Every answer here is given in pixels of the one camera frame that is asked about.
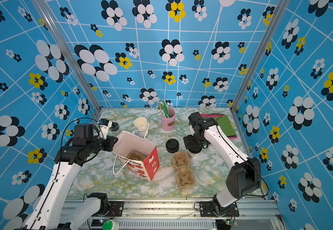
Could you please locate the red white paper gift bag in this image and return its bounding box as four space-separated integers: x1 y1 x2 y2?
112 131 160 181

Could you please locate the brown pulp cup carrier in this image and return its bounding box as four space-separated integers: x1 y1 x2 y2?
172 151 196 189

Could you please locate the white paper coffee cup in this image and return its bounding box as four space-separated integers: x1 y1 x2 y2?
188 150 201 159

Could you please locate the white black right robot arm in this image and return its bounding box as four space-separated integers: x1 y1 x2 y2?
183 112 262 216

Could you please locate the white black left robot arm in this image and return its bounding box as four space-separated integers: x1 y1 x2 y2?
21 119 118 230

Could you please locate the clear jar black lid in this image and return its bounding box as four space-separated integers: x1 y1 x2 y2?
110 122 122 137

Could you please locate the pink straw holder cup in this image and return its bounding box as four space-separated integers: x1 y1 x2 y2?
161 108 176 132

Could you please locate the stack of white paper cups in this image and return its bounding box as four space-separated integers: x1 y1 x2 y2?
133 117 149 138

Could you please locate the green wrapped straws bundle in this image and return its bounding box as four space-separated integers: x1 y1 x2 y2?
157 100 172 118

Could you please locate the green push button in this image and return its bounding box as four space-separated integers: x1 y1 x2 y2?
102 219 120 230

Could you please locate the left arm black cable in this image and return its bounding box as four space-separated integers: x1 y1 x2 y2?
28 117 105 228

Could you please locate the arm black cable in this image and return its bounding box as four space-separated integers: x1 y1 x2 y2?
203 113 262 197
28 117 105 228

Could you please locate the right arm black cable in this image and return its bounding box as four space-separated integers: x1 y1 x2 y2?
203 113 262 197

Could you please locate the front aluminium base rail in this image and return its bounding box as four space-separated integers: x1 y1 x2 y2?
79 197 287 230

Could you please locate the right aluminium frame post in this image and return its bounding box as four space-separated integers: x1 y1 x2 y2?
232 0 291 112

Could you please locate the aluminium frame post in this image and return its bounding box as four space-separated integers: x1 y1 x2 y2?
232 0 291 112
33 1 101 113

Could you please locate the left aluminium frame post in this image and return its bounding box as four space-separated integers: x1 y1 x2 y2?
33 1 101 113

